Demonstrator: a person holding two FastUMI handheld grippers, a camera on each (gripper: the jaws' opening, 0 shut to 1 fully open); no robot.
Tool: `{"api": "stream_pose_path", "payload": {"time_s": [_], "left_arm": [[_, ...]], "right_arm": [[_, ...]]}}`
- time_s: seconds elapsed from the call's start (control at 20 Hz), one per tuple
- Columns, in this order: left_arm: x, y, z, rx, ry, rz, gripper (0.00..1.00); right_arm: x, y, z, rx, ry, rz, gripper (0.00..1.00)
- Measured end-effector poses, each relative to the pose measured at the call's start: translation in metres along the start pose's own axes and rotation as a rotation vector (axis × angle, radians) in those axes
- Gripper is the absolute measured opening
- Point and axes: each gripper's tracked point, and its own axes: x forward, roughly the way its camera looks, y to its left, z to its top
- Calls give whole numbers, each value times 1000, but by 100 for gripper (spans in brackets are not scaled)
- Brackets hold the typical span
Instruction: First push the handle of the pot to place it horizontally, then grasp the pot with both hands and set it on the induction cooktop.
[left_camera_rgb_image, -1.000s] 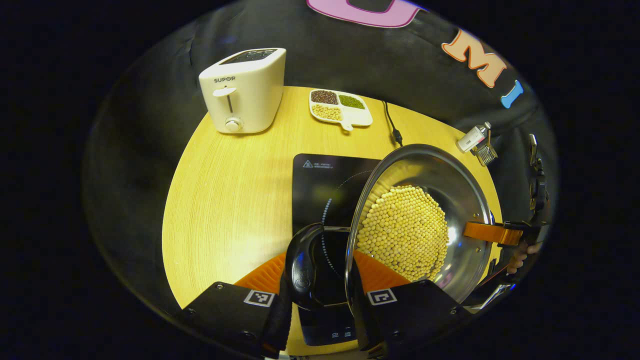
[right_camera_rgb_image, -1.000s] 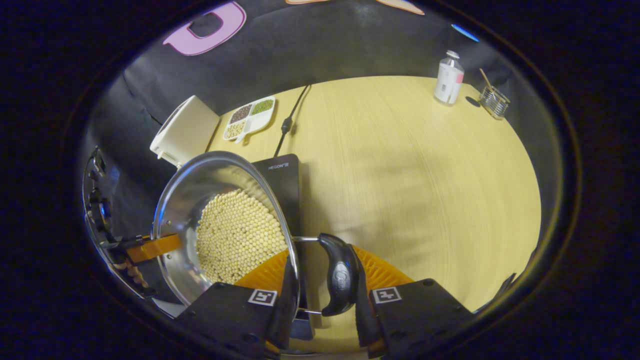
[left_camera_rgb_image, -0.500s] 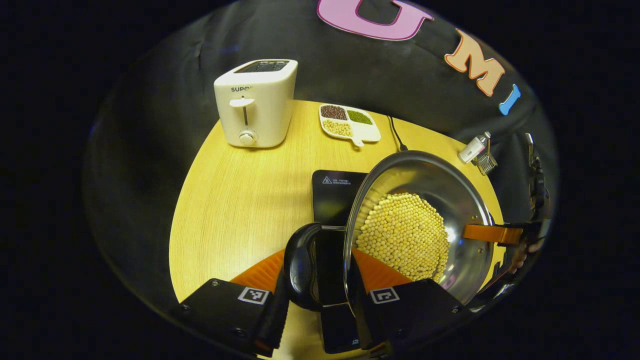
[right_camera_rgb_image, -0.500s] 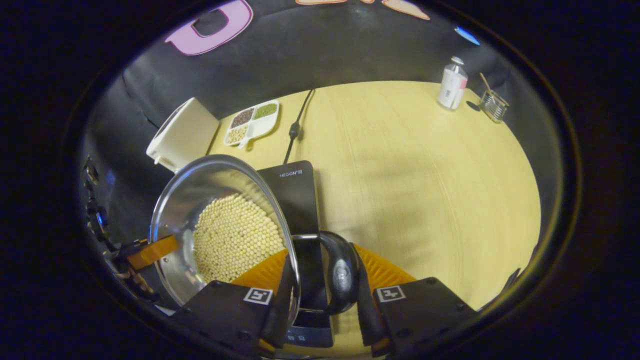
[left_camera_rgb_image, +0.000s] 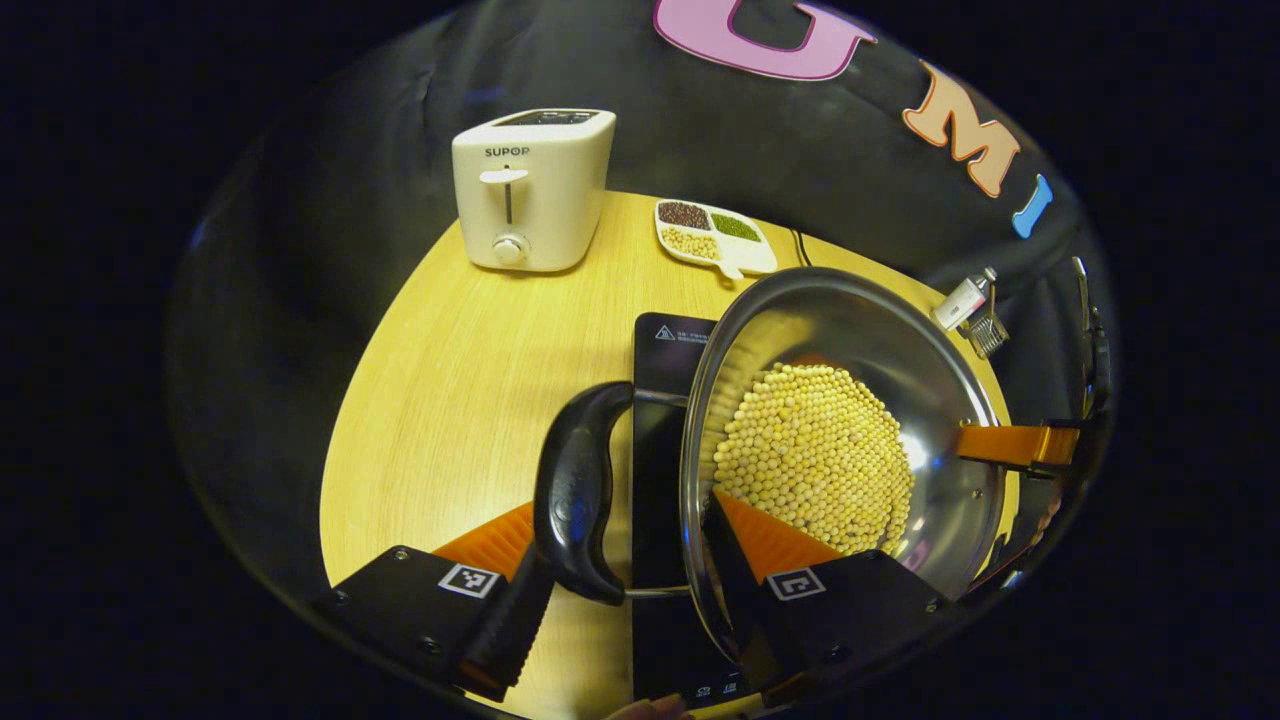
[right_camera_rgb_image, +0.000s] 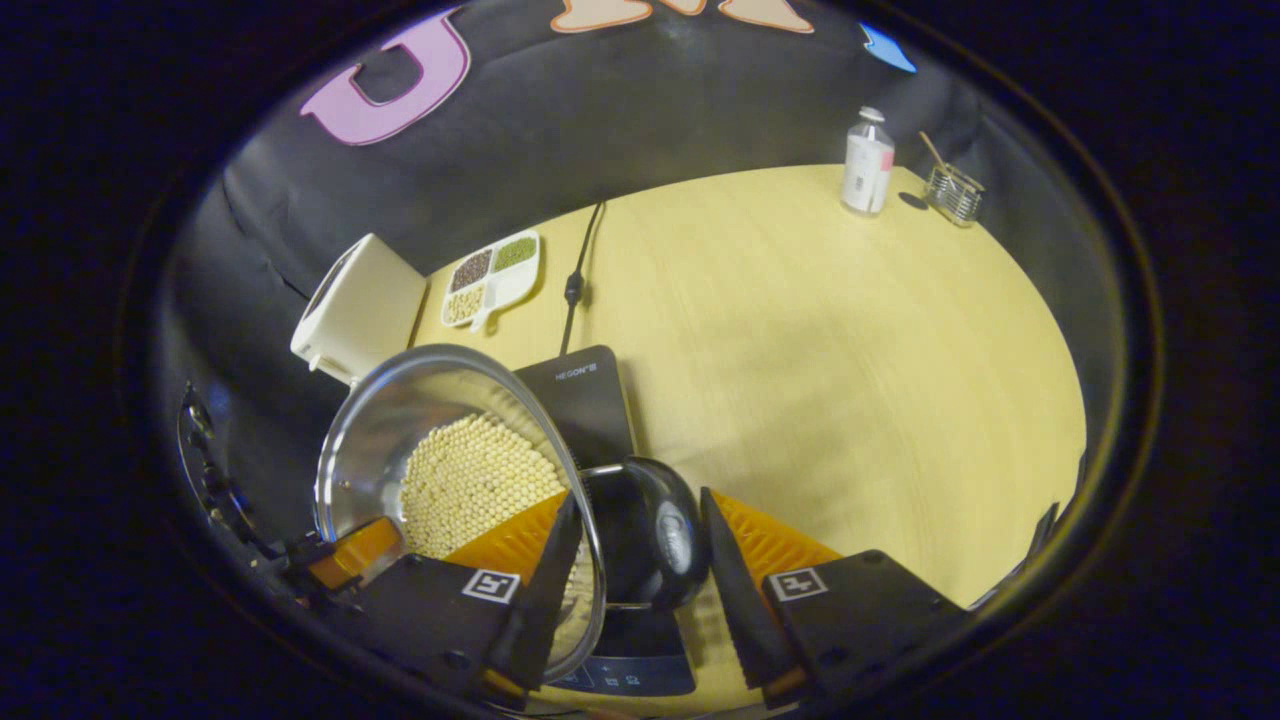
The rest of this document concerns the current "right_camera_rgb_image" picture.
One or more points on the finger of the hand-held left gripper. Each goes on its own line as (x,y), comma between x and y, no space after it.
(350,555)

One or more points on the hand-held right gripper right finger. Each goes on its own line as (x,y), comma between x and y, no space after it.
(735,590)

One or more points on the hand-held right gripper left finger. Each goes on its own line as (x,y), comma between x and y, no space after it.
(545,600)

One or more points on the pile of yellow soybeans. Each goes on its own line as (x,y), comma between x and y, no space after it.
(480,480)

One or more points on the black induction cooktop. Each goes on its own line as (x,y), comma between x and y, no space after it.
(590,410)

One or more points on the white toaster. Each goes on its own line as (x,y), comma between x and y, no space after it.
(365,300)

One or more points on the white divided plate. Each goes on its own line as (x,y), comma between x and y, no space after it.
(505,290)

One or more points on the small black round disc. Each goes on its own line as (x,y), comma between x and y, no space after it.
(913,201)

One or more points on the clear bottle with pink label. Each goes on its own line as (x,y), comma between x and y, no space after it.
(865,170)

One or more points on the wooden stick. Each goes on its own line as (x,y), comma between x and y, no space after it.
(934,150)

